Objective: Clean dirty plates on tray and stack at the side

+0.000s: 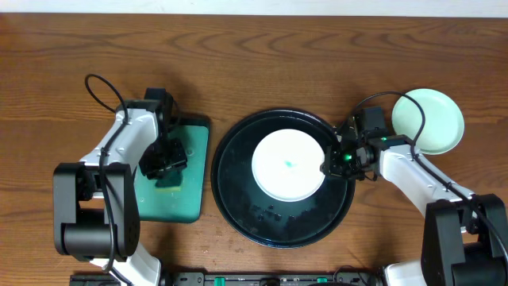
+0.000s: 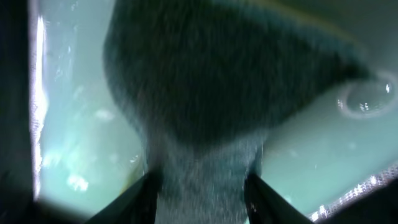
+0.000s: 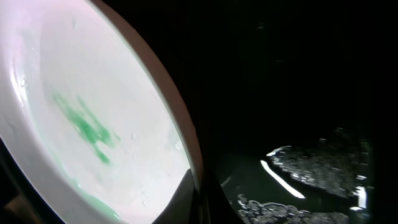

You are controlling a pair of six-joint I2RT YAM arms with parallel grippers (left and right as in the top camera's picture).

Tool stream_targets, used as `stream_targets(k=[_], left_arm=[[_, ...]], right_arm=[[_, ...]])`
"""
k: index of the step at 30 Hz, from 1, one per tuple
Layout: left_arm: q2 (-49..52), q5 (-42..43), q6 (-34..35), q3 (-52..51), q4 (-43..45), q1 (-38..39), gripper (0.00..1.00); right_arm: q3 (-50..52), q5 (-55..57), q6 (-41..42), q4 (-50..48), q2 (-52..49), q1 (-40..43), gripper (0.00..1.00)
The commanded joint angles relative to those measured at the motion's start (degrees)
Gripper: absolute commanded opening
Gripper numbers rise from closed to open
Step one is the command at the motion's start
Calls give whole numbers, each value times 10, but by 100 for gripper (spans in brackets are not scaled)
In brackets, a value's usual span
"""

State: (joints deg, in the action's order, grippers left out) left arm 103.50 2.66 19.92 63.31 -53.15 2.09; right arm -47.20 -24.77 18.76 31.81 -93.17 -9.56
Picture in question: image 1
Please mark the white plate with green stain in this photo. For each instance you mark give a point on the white plate with green stain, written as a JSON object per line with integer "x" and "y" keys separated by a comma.
{"x": 286, "y": 165}

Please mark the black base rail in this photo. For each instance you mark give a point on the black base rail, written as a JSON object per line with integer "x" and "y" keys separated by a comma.
{"x": 344, "y": 277}

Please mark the black rectangular water tray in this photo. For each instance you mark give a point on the black rectangular water tray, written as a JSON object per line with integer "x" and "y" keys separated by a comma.
{"x": 182, "y": 206}

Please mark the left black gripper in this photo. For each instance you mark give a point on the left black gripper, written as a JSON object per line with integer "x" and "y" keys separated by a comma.
{"x": 163, "y": 161}

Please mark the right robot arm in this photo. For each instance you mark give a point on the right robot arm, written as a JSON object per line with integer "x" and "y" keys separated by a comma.
{"x": 465, "y": 234}

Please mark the mint plate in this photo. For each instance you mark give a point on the mint plate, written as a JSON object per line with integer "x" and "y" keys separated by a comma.
{"x": 444, "y": 122}

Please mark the green yellow scrub sponge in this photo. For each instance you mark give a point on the green yellow scrub sponge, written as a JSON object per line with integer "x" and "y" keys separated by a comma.
{"x": 171, "y": 182}

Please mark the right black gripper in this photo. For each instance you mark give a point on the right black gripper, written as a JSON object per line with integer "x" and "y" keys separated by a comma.
{"x": 333, "y": 160}

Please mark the round black serving tray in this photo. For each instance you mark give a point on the round black serving tray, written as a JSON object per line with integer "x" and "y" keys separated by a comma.
{"x": 256, "y": 215}

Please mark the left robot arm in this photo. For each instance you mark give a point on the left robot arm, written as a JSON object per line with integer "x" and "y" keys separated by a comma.
{"x": 96, "y": 217}

